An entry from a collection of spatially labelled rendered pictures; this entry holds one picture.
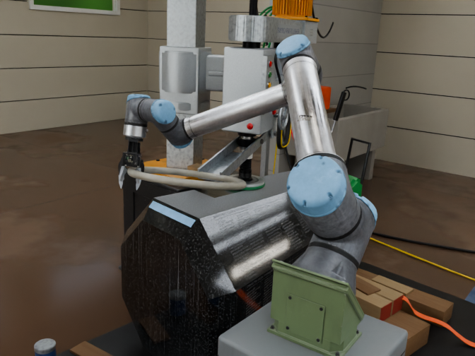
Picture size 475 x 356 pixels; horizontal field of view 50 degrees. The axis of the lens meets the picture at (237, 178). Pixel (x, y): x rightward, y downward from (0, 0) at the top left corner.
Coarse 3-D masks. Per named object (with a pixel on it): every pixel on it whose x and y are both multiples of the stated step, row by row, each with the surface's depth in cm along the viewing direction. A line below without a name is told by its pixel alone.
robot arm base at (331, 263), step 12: (312, 252) 137; (324, 252) 135; (336, 252) 135; (300, 264) 135; (312, 264) 132; (324, 264) 132; (336, 264) 132; (348, 264) 134; (336, 276) 130; (348, 276) 132
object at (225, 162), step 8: (240, 136) 270; (264, 136) 273; (232, 144) 261; (256, 144) 262; (224, 152) 253; (232, 152) 260; (248, 152) 253; (208, 160) 238; (216, 160) 245; (224, 160) 249; (232, 160) 249; (240, 160) 245; (200, 168) 230; (208, 168) 237; (216, 168) 240; (224, 168) 229; (232, 168) 236
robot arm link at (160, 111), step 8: (144, 104) 192; (152, 104) 189; (160, 104) 188; (168, 104) 190; (144, 112) 191; (152, 112) 188; (160, 112) 187; (168, 112) 190; (144, 120) 195; (152, 120) 191; (160, 120) 188; (168, 120) 190; (176, 120) 195; (160, 128) 194; (168, 128) 194
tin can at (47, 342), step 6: (42, 342) 249; (48, 342) 249; (54, 342) 250; (36, 348) 244; (42, 348) 244; (48, 348) 244; (54, 348) 248; (36, 354) 245; (42, 354) 244; (48, 354) 245; (54, 354) 248
